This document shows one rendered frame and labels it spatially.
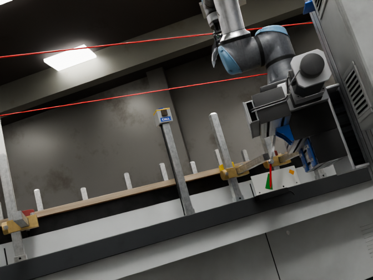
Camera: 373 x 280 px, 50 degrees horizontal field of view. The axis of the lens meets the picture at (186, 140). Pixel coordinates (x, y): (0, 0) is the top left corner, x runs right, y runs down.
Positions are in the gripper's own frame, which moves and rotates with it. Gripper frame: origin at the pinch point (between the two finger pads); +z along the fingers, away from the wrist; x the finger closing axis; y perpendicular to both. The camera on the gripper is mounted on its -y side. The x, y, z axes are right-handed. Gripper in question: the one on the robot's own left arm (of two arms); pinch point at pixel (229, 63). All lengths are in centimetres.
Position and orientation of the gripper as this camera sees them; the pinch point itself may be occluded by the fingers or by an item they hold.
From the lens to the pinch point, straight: 191.9
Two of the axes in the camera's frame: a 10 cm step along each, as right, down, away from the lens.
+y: -1.9, -1.5, -9.7
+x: 9.4, -3.0, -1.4
